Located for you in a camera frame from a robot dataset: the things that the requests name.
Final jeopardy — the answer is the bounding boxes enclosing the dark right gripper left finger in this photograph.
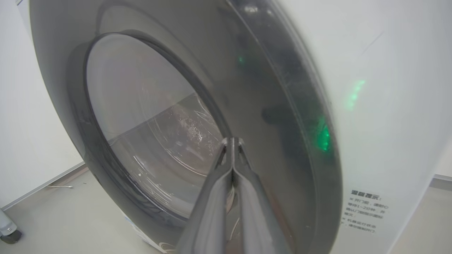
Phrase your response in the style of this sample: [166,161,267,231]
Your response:
[176,138,234,254]

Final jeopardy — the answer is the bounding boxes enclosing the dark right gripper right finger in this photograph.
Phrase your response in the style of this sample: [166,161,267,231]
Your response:
[233,138,292,254]

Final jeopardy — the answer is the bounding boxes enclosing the round glass washing machine door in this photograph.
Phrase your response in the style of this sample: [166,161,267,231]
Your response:
[29,0,344,254]

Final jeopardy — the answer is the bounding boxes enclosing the white washing machine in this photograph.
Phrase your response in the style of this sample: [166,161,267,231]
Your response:
[16,0,452,254]

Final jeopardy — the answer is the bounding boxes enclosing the blue white energy label sticker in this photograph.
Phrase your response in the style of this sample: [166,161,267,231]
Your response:
[122,213,156,244]

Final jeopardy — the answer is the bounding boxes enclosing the black printed warning text label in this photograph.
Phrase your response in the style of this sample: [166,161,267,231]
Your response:
[341,190,389,236]

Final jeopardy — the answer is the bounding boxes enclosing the grey caster wheel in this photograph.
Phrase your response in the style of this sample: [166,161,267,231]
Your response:
[0,210,23,244]

